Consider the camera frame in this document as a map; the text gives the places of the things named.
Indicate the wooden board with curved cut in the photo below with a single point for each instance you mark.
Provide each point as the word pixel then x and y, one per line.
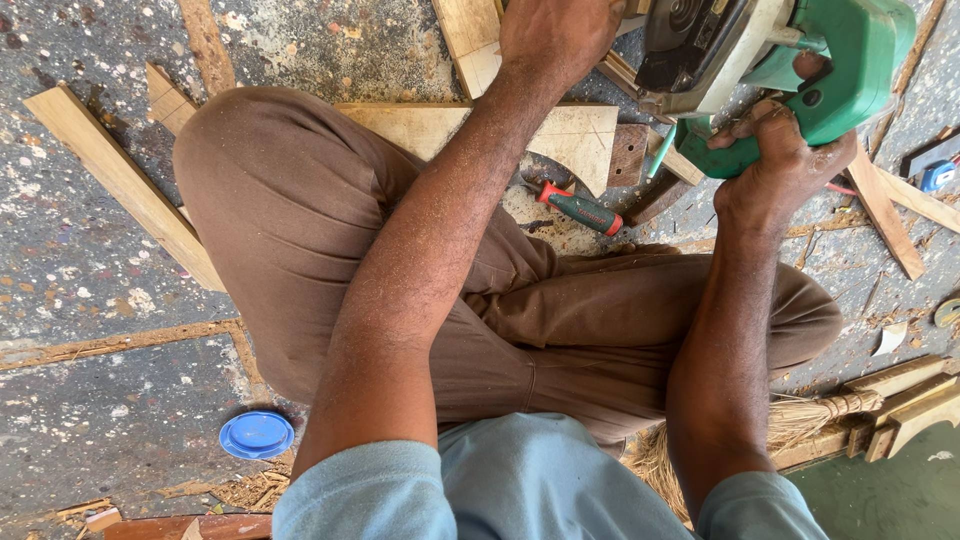
pixel 581 142

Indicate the dark brown wooden block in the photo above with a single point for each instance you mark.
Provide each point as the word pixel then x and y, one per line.
pixel 628 154

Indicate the small wood chip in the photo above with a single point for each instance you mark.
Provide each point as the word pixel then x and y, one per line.
pixel 103 519

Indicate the pale wooden workpiece board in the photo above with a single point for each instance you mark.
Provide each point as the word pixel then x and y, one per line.
pixel 469 37

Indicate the green circular saw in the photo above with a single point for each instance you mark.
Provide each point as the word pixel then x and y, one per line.
pixel 847 82

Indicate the straw broom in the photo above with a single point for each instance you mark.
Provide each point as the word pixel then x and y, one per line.
pixel 806 420

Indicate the short pale wooden block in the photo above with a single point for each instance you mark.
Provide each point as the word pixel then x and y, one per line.
pixel 682 166

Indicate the moulded wooden trim piece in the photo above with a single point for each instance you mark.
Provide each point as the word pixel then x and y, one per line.
pixel 619 73

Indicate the person's foot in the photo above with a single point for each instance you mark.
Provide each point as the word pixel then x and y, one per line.
pixel 649 248

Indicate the reddish brown wooden board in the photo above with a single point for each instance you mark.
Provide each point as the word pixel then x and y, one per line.
pixel 225 527

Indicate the blue plastic lid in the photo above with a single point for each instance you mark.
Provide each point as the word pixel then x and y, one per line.
pixel 256 435

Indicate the dark flat metal tool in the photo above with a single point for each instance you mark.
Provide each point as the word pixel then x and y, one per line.
pixel 930 154

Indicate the long pale wooden plank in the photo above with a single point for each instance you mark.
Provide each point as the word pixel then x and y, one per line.
pixel 120 176

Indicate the round grey disc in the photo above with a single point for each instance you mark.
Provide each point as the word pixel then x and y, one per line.
pixel 949 313

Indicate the person's left hand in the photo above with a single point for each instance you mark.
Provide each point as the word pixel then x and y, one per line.
pixel 559 37

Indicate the dark wooden batten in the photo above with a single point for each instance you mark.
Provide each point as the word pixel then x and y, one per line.
pixel 656 201

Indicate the person's light blue shirt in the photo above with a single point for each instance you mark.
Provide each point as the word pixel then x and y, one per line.
pixel 517 487

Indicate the pale wooden strip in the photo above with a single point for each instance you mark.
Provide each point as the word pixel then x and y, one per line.
pixel 919 199

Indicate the person's right hand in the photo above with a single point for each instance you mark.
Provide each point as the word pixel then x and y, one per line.
pixel 780 169

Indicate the person's right fingers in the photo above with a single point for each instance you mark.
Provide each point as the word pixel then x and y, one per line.
pixel 739 131

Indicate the small notched wooden offcut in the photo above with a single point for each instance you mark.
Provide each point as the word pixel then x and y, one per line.
pixel 169 101

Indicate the person's brown trousers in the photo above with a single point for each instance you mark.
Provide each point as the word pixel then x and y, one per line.
pixel 300 225

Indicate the thin wooden lath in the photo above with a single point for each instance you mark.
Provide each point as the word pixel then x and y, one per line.
pixel 911 67

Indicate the brown wooden strip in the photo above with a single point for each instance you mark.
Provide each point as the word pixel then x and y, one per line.
pixel 885 217

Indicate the blue tape measure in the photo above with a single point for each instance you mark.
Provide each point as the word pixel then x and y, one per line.
pixel 937 176

